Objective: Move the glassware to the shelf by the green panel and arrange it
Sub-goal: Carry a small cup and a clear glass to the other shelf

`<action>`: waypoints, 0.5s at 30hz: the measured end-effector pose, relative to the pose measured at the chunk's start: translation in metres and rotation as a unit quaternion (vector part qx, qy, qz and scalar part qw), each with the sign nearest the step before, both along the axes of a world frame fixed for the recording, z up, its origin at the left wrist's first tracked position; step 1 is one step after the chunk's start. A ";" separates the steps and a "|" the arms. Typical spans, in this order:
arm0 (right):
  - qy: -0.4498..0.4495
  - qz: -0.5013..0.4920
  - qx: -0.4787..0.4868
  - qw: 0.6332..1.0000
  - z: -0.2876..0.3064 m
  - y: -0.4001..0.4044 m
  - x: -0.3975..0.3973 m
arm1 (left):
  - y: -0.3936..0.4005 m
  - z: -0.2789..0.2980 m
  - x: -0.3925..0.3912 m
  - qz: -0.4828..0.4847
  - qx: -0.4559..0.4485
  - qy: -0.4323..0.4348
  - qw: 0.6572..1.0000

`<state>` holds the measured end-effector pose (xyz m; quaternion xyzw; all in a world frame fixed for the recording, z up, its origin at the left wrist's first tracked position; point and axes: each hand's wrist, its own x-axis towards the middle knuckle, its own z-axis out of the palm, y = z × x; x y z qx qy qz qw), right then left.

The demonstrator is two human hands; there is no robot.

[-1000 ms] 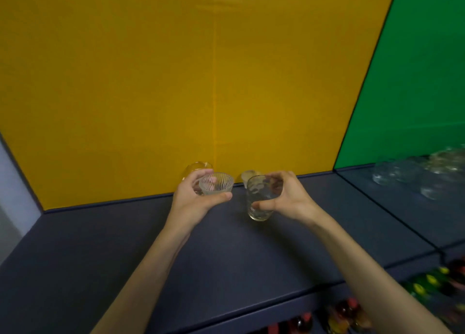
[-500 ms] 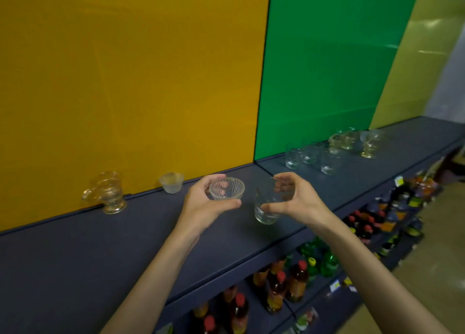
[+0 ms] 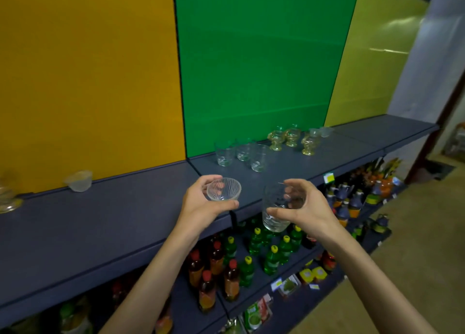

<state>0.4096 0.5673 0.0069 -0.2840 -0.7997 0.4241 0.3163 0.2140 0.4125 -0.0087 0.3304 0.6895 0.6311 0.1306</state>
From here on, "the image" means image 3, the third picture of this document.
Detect dark floor mat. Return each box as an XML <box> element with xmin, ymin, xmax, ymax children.
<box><xmin>423</xmin><ymin>159</ymin><xmax>457</xmax><ymax>181</ymax></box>

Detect group of green soda bottles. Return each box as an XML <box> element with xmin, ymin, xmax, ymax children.
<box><xmin>223</xmin><ymin>225</ymin><xmax>304</xmax><ymax>289</ymax></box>

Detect clear tumbler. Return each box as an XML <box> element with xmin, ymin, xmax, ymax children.
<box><xmin>235</xmin><ymin>138</ymin><xmax>255</xmax><ymax>163</ymax></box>
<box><xmin>249</xmin><ymin>144</ymin><xmax>272</xmax><ymax>173</ymax></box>
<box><xmin>215</xmin><ymin>141</ymin><xmax>235</xmax><ymax>167</ymax></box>
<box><xmin>262</xmin><ymin>182</ymin><xmax>305</xmax><ymax>233</ymax></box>

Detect group of orange drink bottles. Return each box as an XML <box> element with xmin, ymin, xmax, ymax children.
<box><xmin>357</xmin><ymin>157</ymin><xmax>402</xmax><ymax>200</ymax></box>

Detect pale yellow back panel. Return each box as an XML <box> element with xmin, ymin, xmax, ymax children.
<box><xmin>324</xmin><ymin>0</ymin><xmax>429</xmax><ymax>127</ymax></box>

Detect green back panel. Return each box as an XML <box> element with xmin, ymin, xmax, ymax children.
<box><xmin>173</xmin><ymin>0</ymin><xmax>362</xmax><ymax>159</ymax></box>

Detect dark jug yellow label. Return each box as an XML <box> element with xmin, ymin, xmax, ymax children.
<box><xmin>370</xmin><ymin>213</ymin><xmax>391</xmax><ymax>235</ymax></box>

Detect brown door frame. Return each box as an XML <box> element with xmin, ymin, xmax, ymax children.
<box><xmin>405</xmin><ymin>68</ymin><xmax>465</xmax><ymax>185</ymax></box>

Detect person's right hand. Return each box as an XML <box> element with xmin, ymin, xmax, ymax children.
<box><xmin>267</xmin><ymin>179</ymin><xmax>343</xmax><ymax>244</ymax></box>

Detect orange back panel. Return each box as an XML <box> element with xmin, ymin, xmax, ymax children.
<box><xmin>0</xmin><ymin>0</ymin><xmax>186</xmax><ymax>196</ymax></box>

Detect group of dark jugs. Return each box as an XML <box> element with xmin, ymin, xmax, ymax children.
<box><xmin>325</xmin><ymin>183</ymin><xmax>382</xmax><ymax>229</ymax></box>

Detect person's left forearm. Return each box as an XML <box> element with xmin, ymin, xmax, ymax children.
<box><xmin>100</xmin><ymin>225</ymin><xmax>202</xmax><ymax>334</ymax></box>

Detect group of amber red-capped bottles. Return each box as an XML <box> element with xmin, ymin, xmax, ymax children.
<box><xmin>187</xmin><ymin>235</ymin><xmax>242</xmax><ymax>315</ymax></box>

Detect amber footed mug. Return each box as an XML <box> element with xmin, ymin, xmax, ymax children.
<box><xmin>284</xmin><ymin>124</ymin><xmax>302</xmax><ymax>148</ymax></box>
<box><xmin>267</xmin><ymin>126</ymin><xmax>286</xmax><ymax>152</ymax></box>
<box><xmin>0</xmin><ymin>170</ymin><xmax>23</xmax><ymax>214</ymax></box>
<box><xmin>300</xmin><ymin>132</ymin><xmax>320</xmax><ymax>156</ymax></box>

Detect person's left hand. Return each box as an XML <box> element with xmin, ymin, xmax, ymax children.
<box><xmin>177</xmin><ymin>175</ymin><xmax>240</xmax><ymax>241</ymax></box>

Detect green leaf print packet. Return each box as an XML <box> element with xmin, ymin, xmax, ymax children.
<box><xmin>242</xmin><ymin>299</ymin><xmax>273</xmax><ymax>333</ymax></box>
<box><xmin>279</xmin><ymin>274</ymin><xmax>301</xmax><ymax>296</ymax></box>

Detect person's right forearm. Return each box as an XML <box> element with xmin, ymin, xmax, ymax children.
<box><xmin>319</xmin><ymin>225</ymin><xmax>438</xmax><ymax>334</ymax></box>

